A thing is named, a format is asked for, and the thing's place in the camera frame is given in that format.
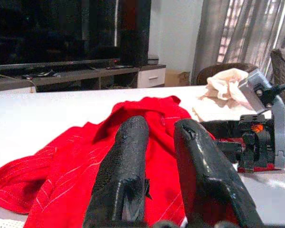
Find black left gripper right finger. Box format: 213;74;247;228
173;118;264;228

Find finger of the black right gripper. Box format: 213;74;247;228
201;120;242;142
215;141;244;163

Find grey brown curtain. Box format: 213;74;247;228
191;0;285;84

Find brown cardboard box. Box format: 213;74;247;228
165;70;191;87

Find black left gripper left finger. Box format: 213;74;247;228
82;115;150;228

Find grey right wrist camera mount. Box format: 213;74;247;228
238;68;285;171

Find plain red shirt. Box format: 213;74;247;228
0;95;243;228

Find brown armchair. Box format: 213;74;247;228
196;62;259;86

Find small white console drawer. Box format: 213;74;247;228
137;67;167;89

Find black speaker box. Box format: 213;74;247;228
118;0;152;68

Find dark brown TV console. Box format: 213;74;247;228
0;58;167;94

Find black television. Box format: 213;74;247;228
0;0;118;67

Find cream crumpled shirt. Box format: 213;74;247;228
192;68;261;119

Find small grey console box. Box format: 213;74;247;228
147;54;159;67

